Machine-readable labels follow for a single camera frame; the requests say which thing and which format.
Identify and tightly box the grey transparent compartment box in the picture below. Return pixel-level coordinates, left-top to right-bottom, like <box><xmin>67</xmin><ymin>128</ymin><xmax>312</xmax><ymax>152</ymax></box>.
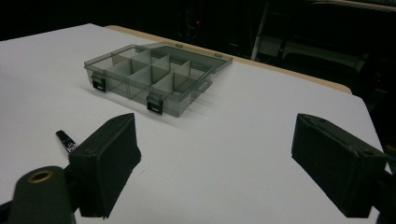
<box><xmin>83</xmin><ymin>42</ymin><xmax>234</xmax><ymax>119</ymax></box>

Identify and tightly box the white metal stand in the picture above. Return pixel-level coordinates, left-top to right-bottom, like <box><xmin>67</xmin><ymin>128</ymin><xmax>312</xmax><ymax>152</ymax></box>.
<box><xmin>250</xmin><ymin>1</ymin><xmax>271</xmax><ymax>62</ymax></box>

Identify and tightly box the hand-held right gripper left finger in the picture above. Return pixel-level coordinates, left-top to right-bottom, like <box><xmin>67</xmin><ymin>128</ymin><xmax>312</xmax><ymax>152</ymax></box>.
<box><xmin>68</xmin><ymin>112</ymin><xmax>143</xmax><ymax>218</ymax></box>

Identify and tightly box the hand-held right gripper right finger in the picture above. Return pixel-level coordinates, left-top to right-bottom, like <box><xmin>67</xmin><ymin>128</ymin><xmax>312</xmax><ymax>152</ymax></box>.
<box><xmin>290</xmin><ymin>113</ymin><xmax>389</xmax><ymax>219</ymax></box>

